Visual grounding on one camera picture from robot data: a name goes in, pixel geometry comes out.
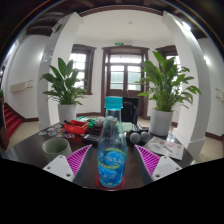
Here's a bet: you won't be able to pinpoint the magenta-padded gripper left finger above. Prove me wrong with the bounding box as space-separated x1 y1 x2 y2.
42 144 95 187

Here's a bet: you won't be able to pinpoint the narrow brown-framed window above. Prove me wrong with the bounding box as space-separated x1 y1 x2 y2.
155 44 183 68

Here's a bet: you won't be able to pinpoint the large potted leafy plant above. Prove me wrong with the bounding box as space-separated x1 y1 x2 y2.
137 50 203 137

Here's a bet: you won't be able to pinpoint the printed white paper sheet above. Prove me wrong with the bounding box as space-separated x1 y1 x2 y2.
142 135 185 161

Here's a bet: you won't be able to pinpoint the red plastic box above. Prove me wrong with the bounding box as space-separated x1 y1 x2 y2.
63 119 90 135

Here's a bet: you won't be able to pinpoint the pale green patterned cup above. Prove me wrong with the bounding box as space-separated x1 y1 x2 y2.
42 137 73 164

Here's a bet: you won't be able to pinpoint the colourful round stickers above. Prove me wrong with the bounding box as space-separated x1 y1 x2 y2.
38 123 77 140

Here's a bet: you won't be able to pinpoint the small potted leafy plant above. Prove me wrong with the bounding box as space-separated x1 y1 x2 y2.
39 57 89 125

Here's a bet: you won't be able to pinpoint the red carpeted staircase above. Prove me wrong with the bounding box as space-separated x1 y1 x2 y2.
2 102 24 138

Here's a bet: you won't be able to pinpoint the flat black device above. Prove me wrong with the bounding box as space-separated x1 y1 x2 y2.
82 133 100 146

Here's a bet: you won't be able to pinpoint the flat round red coaster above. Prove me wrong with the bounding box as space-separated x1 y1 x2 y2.
94 174 127 191

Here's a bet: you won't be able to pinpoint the brown glazed double door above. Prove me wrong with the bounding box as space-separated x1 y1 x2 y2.
101 45 150 118

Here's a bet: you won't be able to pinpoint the black office chair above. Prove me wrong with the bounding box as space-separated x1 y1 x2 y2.
121 96 140 125

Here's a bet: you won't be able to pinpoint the wide brown-framed window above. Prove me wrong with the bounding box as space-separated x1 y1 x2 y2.
69 43 97 95

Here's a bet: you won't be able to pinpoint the clear blue-capped water bottle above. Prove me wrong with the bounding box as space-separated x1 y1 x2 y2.
96 96 129 189

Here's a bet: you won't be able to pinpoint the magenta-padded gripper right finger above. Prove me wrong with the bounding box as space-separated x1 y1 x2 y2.
133 144 183 187

